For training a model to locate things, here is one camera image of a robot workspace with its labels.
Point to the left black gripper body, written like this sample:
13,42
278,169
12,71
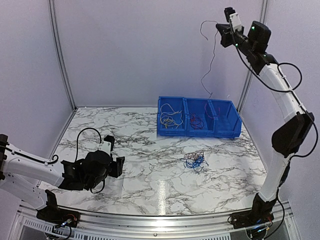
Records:
92,184

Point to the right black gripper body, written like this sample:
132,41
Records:
242,44

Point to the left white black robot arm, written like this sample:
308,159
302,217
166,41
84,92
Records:
17,165

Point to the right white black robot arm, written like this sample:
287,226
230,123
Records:
287,139

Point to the left blue storage bin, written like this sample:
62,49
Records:
171,116

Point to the blue storage bin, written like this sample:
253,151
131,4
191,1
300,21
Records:
171,116
228,121
201,118

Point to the right blue storage bin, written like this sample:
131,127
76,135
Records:
228,121

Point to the middle blue storage bin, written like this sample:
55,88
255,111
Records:
201,118

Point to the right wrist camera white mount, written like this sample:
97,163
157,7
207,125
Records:
234,19

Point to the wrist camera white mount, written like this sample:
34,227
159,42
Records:
107,144
234,19

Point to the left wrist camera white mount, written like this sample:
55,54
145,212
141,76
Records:
107,144

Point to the right aluminium corner post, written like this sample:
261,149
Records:
249,75

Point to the aluminium corner post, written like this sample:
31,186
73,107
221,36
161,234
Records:
249,75
59,54

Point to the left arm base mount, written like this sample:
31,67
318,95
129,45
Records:
59,216

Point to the aluminium front rail frame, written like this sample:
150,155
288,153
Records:
108,226

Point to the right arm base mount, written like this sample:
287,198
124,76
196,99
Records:
248,218

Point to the left aluminium corner post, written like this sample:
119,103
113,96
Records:
59,54

